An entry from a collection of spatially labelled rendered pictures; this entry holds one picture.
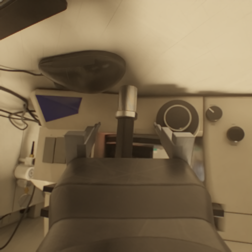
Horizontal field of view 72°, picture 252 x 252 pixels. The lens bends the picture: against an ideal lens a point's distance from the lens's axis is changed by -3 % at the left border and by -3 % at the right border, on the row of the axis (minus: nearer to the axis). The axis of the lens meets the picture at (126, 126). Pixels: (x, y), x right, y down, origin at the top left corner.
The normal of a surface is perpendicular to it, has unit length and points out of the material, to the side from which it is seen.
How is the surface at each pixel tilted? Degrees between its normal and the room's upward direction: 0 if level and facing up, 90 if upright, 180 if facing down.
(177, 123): 90
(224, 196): 90
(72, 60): 82
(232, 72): 0
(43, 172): 90
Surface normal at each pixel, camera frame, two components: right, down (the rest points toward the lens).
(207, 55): -0.07, 0.99
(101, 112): -0.03, 0.01
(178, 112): -0.24, -0.16
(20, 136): 0.97, 0.04
